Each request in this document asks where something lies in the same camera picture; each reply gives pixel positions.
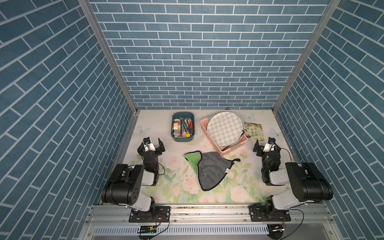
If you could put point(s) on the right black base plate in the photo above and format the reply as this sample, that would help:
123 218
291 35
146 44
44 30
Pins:
266 213

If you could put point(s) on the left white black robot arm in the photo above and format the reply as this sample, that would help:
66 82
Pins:
123 188

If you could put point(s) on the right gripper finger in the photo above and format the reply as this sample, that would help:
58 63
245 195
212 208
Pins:
256 147
276 148

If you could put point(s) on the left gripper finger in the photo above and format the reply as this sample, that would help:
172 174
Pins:
161 147
141 149

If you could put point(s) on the right small circuit board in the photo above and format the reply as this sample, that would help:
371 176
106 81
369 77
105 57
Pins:
275 232

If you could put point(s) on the pink plastic basket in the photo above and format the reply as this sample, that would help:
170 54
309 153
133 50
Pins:
204 125

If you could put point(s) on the square flower pattern plate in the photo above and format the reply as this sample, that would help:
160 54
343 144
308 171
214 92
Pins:
239 143

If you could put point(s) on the grey green cleaning cloth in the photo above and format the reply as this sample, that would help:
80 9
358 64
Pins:
210 167

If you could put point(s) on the small circuit board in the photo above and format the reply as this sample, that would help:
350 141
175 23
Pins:
147 230
275 232

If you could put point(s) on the teal stationery bin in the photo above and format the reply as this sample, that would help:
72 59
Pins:
183 126

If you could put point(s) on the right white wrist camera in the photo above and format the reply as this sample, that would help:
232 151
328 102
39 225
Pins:
269 146

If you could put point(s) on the round blue checkered plate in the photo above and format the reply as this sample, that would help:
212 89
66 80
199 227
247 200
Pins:
225 129

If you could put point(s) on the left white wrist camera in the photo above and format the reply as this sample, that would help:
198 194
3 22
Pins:
147 140

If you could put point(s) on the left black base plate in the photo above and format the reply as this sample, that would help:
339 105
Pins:
154 215

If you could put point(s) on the left small circuit board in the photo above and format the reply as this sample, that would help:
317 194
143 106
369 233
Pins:
147 230

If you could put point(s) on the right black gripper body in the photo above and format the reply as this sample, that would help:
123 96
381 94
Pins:
276 148

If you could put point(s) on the aluminium mounting rail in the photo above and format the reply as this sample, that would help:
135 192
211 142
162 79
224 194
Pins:
101 215

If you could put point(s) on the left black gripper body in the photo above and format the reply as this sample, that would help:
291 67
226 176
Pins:
141 149

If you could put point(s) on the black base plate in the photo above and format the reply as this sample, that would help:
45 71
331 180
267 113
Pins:
154 215
266 213

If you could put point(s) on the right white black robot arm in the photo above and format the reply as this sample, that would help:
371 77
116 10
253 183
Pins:
306 185

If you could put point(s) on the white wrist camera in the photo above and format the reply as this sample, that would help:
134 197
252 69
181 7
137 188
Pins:
269 146
147 140

